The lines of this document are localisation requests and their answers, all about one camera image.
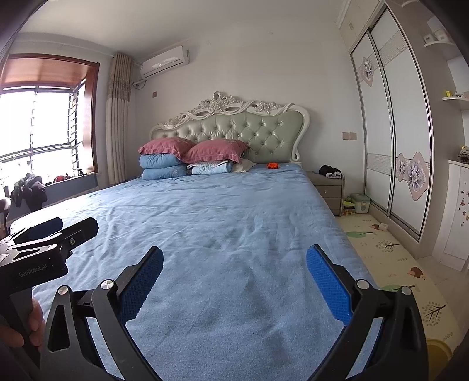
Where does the pink pillow right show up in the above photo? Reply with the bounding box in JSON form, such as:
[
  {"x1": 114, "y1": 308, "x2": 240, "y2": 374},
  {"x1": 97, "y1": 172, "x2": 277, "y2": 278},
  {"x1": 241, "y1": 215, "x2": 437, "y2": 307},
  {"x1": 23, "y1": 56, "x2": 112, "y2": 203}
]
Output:
[{"x1": 181, "y1": 139, "x2": 249, "y2": 164}]

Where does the green white storage box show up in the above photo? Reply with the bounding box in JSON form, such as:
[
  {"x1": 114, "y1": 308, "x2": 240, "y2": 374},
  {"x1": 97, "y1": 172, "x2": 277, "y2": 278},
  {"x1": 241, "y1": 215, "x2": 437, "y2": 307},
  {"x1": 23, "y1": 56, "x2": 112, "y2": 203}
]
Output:
[{"x1": 350, "y1": 193, "x2": 371, "y2": 214}]

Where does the pink pillow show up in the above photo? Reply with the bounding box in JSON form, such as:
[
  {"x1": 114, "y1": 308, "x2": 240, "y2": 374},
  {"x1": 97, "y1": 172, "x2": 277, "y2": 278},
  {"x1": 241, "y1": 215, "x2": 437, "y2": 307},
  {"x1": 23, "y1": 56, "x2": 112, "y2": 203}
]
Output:
[
  {"x1": 138, "y1": 137, "x2": 196, "y2": 160},
  {"x1": 181, "y1": 139, "x2": 249, "y2": 164}
]

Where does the white sliding wardrobe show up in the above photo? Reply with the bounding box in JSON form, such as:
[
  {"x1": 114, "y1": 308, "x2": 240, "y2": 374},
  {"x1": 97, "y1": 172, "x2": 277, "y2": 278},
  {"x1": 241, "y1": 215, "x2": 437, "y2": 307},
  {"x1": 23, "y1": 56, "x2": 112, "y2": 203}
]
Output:
[{"x1": 337, "y1": 1, "x2": 464, "y2": 258}]

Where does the green tufted headboard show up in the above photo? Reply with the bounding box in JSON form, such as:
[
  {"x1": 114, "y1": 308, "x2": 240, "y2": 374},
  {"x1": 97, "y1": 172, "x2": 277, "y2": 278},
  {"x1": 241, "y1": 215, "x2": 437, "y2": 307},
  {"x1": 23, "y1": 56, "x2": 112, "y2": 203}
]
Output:
[{"x1": 149, "y1": 91, "x2": 310, "y2": 165}]

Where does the white side cabinet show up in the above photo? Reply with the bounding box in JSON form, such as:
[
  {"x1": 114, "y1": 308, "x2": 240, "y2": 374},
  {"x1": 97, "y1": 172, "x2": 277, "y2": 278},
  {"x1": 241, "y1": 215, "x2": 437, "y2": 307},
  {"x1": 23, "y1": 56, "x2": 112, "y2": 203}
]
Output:
[{"x1": 432, "y1": 160, "x2": 469, "y2": 271}]

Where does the black white cloth item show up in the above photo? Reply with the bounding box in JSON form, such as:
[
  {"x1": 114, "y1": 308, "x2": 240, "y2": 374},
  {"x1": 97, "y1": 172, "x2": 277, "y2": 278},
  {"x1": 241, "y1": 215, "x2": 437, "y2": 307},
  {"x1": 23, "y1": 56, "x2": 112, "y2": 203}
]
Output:
[{"x1": 319, "y1": 165, "x2": 344, "y2": 179}]

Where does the pink pillow left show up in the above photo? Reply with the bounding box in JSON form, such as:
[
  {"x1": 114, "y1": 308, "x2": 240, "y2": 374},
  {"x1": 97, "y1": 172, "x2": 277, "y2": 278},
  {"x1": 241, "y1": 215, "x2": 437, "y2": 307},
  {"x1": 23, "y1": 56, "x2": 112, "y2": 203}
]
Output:
[{"x1": 138, "y1": 137, "x2": 196, "y2": 160}]

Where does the beige curtain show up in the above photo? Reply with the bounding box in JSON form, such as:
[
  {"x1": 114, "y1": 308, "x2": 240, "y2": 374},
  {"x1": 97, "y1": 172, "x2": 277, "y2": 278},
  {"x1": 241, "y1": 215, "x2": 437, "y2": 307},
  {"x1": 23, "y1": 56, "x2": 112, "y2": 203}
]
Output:
[{"x1": 105, "y1": 52, "x2": 134, "y2": 185}]

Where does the cartoon tree play mat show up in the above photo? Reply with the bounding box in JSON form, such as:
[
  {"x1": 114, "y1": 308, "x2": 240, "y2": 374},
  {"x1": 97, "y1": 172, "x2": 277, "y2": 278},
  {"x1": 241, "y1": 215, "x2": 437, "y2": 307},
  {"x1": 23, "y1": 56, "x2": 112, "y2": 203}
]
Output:
[{"x1": 337, "y1": 214, "x2": 463, "y2": 355}]

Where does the yellow trash bin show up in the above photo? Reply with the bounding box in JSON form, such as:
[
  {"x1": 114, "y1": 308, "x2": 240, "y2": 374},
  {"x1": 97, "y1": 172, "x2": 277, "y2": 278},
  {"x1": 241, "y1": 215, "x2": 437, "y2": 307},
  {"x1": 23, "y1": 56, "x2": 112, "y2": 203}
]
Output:
[{"x1": 426, "y1": 339, "x2": 456, "y2": 381}]

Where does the grey bedside table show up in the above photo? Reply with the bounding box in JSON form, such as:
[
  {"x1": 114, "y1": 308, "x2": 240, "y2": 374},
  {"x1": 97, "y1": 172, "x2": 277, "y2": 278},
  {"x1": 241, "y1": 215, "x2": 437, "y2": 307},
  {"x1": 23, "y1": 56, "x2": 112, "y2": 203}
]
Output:
[{"x1": 306, "y1": 171, "x2": 344, "y2": 217}]

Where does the dark clothes pile on chair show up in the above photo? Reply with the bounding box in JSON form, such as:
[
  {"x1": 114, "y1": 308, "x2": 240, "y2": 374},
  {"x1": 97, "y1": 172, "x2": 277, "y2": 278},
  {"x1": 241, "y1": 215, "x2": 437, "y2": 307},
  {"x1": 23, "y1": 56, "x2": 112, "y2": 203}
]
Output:
[{"x1": 10, "y1": 173, "x2": 48, "y2": 212}]

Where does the folded blue quilt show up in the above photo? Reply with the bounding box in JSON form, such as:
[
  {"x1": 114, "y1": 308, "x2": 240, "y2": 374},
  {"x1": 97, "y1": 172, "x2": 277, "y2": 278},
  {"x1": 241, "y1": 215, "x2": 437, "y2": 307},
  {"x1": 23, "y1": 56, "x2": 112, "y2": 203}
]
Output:
[{"x1": 139, "y1": 154, "x2": 188, "y2": 180}]

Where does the window with wooden frame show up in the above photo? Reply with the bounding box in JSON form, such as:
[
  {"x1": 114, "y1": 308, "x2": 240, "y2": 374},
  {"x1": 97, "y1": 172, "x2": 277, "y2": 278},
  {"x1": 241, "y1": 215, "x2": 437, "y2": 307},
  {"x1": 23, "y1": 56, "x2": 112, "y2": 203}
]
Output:
[{"x1": 1, "y1": 53, "x2": 100, "y2": 199}]

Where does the blue bed sheet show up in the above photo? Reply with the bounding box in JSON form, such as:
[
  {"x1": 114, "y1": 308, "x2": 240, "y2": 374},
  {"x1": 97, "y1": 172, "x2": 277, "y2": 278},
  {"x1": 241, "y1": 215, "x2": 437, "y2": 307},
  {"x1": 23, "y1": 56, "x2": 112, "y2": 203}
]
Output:
[{"x1": 11, "y1": 164, "x2": 370, "y2": 380}]

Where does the white air conditioner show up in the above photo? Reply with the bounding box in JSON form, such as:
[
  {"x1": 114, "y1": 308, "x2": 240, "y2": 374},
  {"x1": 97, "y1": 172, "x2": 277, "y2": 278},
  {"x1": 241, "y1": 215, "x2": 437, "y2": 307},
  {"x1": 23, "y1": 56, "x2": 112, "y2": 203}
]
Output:
[{"x1": 140, "y1": 45, "x2": 190, "y2": 79}]

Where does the person's left hand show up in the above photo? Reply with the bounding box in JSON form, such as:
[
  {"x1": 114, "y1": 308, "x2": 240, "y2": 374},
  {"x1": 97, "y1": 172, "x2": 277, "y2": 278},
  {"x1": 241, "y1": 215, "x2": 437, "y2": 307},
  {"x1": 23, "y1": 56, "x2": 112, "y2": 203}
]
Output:
[{"x1": 0, "y1": 298, "x2": 45, "y2": 349}]

